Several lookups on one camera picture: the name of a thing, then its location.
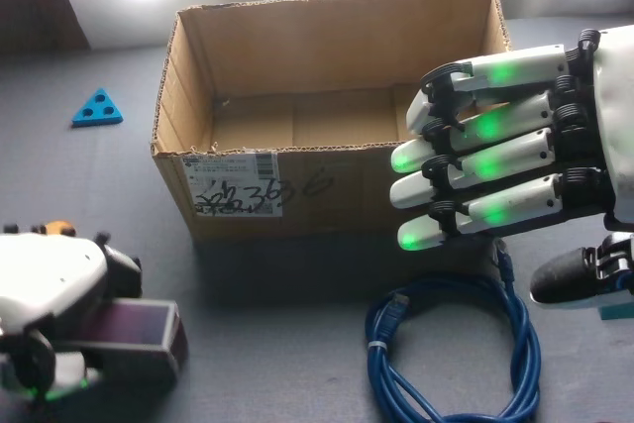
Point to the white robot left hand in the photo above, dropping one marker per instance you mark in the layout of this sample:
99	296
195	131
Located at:
49	279

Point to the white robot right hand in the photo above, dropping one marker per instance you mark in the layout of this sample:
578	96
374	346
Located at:
515	145

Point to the grey mouse box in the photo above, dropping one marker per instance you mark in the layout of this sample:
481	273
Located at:
143	324

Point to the open cardboard box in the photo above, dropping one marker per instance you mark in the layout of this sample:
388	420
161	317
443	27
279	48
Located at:
322	46

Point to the round brown cookie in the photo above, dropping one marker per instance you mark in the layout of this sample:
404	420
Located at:
59	227

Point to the blue triangle block with holes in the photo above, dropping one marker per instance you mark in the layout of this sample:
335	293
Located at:
96	113

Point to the teal block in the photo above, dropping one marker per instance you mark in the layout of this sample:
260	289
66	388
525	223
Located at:
619	309

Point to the grey table cloth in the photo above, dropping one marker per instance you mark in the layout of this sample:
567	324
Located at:
277	344

